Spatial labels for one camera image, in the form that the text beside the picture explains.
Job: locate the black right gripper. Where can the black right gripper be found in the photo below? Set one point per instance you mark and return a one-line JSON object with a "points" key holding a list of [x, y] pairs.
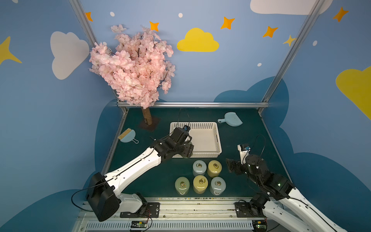
{"points": [[237, 166]]}

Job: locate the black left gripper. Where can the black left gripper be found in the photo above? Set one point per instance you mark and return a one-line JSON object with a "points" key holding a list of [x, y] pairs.
{"points": [[187, 148]]}

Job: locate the yellow green tea canister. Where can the yellow green tea canister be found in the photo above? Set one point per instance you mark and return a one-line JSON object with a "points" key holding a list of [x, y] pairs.
{"points": [[214, 168]]}

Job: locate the blue grey tea canister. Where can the blue grey tea canister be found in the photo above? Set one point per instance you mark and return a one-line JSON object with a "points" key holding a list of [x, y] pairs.
{"points": [[199, 168], [217, 186]]}

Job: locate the white perforated plastic basket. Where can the white perforated plastic basket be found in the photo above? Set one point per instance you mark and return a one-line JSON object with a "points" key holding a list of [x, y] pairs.
{"points": [[205, 138]]}

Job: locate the dark green tea canister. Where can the dark green tea canister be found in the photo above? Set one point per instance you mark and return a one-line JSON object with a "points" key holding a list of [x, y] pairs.
{"points": [[182, 186]]}

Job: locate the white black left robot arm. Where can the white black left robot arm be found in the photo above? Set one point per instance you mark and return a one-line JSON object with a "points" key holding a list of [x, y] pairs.
{"points": [[104, 191]]}

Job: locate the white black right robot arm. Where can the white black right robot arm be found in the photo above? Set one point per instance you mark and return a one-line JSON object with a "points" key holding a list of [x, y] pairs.
{"points": [[279, 199]]}

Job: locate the light blue plastic dustpan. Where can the light blue plastic dustpan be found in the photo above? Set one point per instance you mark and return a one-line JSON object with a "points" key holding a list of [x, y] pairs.
{"points": [[231, 119]]}

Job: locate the blue hand brush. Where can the blue hand brush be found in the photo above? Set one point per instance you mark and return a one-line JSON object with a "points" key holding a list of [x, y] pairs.
{"points": [[128, 136]]}

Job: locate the pink cherry blossom tree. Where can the pink cherry blossom tree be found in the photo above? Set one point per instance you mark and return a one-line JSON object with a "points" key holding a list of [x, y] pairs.
{"points": [[137, 69]]}

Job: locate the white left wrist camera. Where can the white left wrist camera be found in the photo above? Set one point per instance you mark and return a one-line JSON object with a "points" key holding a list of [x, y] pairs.
{"points": [[179, 135]]}

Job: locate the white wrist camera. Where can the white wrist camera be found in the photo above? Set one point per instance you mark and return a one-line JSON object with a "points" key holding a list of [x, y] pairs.
{"points": [[244, 150], [179, 135]]}

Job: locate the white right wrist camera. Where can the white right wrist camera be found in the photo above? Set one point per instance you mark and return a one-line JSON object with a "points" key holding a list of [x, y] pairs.
{"points": [[244, 150]]}

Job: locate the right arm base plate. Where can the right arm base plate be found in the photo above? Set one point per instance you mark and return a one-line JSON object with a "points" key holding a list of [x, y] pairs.
{"points": [[253, 209]]}

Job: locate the rear aluminium frame rail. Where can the rear aluminium frame rail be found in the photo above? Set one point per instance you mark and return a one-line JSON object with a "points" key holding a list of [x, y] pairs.
{"points": [[211, 105]]}

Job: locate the front aluminium mounting rail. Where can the front aluminium mounting rail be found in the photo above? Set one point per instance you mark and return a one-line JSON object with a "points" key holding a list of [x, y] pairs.
{"points": [[182, 215]]}

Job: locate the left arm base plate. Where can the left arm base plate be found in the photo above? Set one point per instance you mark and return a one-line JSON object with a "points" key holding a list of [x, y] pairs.
{"points": [[146, 210]]}

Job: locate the left side floor rail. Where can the left side floor rail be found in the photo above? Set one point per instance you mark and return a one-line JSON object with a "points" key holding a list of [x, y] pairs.
{"points": [[106, 134]]}

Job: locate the right aluminium frame post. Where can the right aluminium frame post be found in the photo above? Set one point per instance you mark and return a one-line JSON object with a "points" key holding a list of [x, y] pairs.
{"points": [[318, 8]]}

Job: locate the aluminium frame post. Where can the aluminium frame post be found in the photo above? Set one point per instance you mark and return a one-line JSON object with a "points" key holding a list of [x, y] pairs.
{"points": [[318, 8], [83, 21]]}

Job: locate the left aluminium frame post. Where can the left aluminium frame post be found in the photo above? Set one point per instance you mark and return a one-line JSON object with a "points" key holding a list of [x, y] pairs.
{"points": [[83, 21]]}

